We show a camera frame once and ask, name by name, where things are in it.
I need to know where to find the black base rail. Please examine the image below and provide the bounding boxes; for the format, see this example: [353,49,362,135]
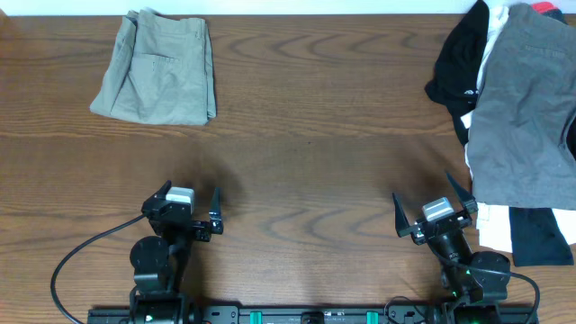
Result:
[87,304,540,324]

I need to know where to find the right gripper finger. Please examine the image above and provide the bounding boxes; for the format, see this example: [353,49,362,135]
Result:
[392,193,419,238]
[445,172,478,214]

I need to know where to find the khaki shorts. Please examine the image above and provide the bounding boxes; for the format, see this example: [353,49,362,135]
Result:
[90,9,217,126]

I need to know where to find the white garment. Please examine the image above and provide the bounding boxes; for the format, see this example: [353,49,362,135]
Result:
[460,4,576,254]

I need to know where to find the dark navy garment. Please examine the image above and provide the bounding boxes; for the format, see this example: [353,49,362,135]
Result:
[509,207,574,267]

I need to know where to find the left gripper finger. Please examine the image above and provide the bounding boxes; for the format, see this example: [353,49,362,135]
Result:
[140,180,172,215]
[209,187,223,235]

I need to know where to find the grey garment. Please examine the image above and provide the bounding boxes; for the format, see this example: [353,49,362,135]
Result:
[465,2,576,212]

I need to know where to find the red garment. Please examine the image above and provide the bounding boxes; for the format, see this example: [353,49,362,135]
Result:
[531,2,559,14]

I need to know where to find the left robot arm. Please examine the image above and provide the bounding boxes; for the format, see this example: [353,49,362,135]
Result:
[128,181,224,324]

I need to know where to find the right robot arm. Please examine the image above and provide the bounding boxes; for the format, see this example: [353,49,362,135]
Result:
[392,175,510,323]

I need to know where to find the black garment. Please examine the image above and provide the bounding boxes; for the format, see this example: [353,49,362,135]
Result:
[425,0,490,145]

